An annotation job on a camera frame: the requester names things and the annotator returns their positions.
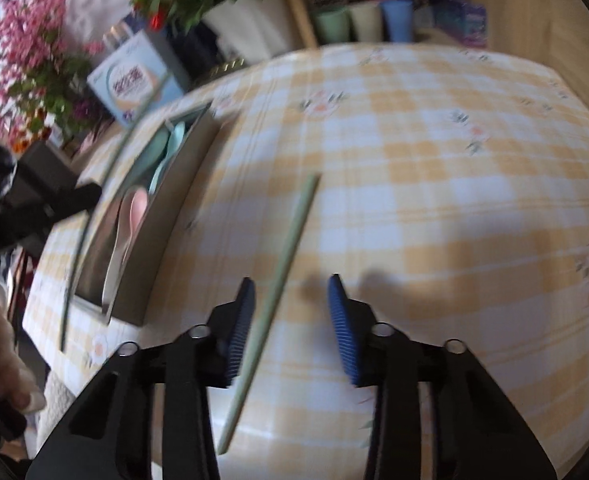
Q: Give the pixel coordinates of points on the black chair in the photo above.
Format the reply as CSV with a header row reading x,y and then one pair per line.
x,y
44,165

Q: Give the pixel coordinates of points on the beige cup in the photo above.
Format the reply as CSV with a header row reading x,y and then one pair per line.
x,y
367,22

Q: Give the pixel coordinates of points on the pink spoon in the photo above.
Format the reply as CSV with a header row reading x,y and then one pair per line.
x,y
137,210

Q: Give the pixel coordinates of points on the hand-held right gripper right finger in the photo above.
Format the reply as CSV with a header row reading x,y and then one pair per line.
x,y
344,330

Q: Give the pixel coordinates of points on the pink artificial blossom plant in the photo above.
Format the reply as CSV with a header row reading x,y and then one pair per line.
x,y
29,50

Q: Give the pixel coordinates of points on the white spoon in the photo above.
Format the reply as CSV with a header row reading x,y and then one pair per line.
x,y
117,250

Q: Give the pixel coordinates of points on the green cup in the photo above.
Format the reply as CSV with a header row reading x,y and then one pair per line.
x,y
333,27

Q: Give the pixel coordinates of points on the blue cup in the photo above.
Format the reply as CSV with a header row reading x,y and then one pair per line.
x,y
397,20

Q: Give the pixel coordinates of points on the yellow checked floral tablecloth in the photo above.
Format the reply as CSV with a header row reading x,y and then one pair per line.
x,y
399,185

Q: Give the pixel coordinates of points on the red roses white pot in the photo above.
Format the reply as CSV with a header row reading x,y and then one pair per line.
x,y
244,15

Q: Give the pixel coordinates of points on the teal spoon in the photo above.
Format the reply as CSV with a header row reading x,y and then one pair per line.
x,y
147,157

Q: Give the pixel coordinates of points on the white fluffy rug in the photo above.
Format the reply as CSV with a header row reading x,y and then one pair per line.
x,y
57,392

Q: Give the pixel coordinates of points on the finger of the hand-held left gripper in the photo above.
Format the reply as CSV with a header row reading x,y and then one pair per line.
x,y
49,210

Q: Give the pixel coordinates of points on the purple box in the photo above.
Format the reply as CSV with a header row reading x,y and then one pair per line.
x,y
462,22

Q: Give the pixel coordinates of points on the stainless steel utensil tray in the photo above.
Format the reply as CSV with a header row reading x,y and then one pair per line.
x,y
174,200

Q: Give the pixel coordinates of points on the white and blue carton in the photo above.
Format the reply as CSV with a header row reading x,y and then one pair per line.
x,y
129,80

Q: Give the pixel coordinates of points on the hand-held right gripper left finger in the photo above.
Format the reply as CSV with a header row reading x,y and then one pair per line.
x,y
239,330

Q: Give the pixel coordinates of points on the wooden shelf unit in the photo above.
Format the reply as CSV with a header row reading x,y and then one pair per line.
x,y
294,0

